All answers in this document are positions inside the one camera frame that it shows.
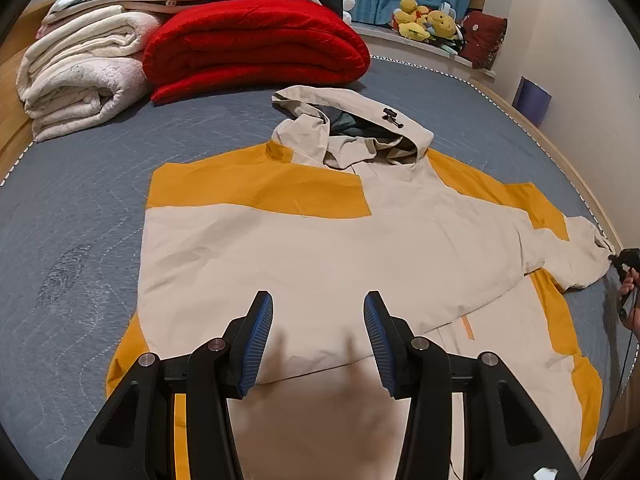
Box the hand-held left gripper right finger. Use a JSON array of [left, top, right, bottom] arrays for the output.
[[364, 291, 583, 480]]

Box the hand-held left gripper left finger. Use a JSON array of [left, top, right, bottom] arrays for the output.
[[62, 291, 274, 480]]

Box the beige and yellow hooded jacket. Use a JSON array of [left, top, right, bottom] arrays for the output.
[[105, 85, 616, 480]]

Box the person's right hand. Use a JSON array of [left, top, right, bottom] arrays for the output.
[[622, 267, 640, 333]]

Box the purple box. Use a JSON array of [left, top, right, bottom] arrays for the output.
[[515, 76, 553, 128]]

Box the grey bed mattress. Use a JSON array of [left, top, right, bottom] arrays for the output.
[[0, 52, 640, 480]]

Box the dark red cushion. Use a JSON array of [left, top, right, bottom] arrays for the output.
[[460, 10, 508, 70]]

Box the yellow plush toy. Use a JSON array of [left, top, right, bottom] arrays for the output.
[[392, 17, 436, 43], [427, 9, 458, 38], [395, 0, 431, 18]]

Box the red folded blanket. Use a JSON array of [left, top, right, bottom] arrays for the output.
[[141, 0, 372, 106]]

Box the white window sill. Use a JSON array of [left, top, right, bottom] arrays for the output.
[[350, 20, 498, 78]]

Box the cream folded blanket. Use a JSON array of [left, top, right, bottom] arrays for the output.
[[15, 4, 163, 143]]

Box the black cable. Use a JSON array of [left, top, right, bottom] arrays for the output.
[[597, 327, 637, 446]]

